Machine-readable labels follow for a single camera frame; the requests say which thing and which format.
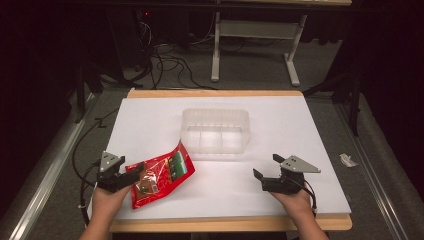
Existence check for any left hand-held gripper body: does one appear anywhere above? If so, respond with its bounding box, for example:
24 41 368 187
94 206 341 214
96 150 135 194

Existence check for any black metal stand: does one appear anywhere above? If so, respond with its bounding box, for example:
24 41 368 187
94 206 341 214
302 71 364 138
71 63 105 124

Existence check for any crumpled white paper scrap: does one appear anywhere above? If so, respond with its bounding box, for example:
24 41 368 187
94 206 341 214
339 152 358 168

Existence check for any red snack packet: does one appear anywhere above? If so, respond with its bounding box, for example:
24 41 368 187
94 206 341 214
124 140 196 210

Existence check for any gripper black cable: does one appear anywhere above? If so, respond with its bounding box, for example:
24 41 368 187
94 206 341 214
283 175 318 214
71 108 120 226

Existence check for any person's left hand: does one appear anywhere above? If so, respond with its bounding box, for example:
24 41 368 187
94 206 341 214
91 184 132 222

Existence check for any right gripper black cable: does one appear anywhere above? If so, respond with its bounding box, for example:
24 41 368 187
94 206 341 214
283 175 318 214

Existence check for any bundle of black floor cables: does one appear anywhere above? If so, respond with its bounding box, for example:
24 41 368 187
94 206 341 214
133 13 221 91

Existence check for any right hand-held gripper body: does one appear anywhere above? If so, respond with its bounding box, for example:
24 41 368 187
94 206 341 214
260 154 322 195

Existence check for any clear plastic container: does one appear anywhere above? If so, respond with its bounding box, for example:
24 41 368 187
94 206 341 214
180 108 251 155

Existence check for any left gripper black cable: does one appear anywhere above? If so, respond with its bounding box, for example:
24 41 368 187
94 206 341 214
71 108 120 226

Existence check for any white metal desk frame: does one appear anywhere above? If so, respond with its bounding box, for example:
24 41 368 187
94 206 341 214
210 11 308 88

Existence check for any aluminium floor rail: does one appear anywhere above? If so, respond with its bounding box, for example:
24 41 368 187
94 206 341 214
334 103 405 240
7 93 98 240

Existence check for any white board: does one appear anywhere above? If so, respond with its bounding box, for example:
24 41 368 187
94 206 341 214
87 95 352 221

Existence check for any person's right hand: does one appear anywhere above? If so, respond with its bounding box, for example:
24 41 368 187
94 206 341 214
269 186 314 218

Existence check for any wooden table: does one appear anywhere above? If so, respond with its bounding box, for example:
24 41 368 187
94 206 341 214
109 88 354 233

